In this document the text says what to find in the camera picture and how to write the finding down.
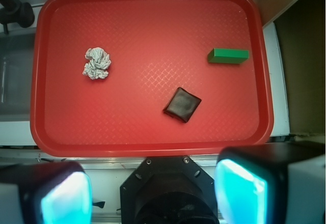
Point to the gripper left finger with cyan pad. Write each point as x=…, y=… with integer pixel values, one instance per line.
x=55, y=192

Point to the black square pouch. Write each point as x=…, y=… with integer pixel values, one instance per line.
x=182, y=105

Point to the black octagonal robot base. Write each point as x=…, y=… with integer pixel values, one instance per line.
x=168, y=190

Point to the black faucet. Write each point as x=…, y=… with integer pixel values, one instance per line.
x=14, y=11

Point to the crumpled white paper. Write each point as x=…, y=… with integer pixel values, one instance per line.
x=98, y=63

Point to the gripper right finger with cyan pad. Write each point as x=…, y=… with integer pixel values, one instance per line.
x=271, y=183

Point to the green rectangular block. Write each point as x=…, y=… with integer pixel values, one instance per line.
x=227, y=56

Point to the metal sink basin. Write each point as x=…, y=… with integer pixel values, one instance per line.
x=17, y=50

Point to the red plastic tray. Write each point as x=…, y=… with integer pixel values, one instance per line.
x=155, y=47

